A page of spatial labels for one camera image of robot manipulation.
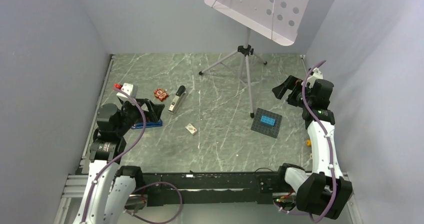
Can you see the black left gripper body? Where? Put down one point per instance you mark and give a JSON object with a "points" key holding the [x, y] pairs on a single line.
{"points": [[130, 114]]}

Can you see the colourful lego toy car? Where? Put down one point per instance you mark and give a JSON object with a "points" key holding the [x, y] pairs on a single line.
{"points": [[309, 144]]}

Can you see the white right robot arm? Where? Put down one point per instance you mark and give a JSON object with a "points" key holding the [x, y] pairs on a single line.
{"points": [[319, 149]]}

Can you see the dark grey lego baseplate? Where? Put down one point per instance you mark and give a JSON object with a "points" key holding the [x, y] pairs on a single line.
{"points": [[264, 129]]}

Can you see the red cartoon eraser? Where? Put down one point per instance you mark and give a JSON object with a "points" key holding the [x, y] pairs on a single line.
{"points": [[161, 94]]}

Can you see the white staple box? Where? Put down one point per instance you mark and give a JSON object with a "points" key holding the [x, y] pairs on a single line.
{"points": [[192, 129]]}

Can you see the white perforated music stand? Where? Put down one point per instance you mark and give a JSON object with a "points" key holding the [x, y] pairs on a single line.
{"points": [[277, 20]]}

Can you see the blue lego brick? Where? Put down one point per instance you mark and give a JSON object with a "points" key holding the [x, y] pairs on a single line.
{"points": [[265, 120]]}

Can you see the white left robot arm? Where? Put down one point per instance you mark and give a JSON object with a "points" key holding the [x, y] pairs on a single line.
{"points": [[109, 184]]}

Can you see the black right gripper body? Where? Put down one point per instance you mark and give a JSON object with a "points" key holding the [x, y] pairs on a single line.
{"points": [[296, 97]]}

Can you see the black silver stapler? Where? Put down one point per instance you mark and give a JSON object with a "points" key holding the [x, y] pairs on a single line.
{"points": [[177, 100]]}

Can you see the blue black stapler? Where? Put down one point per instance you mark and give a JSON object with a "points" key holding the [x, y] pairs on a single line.
{"points": [[149, 124]]}

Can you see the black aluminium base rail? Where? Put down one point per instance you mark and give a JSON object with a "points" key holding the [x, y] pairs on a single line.
{"points": [[261, 187]]}

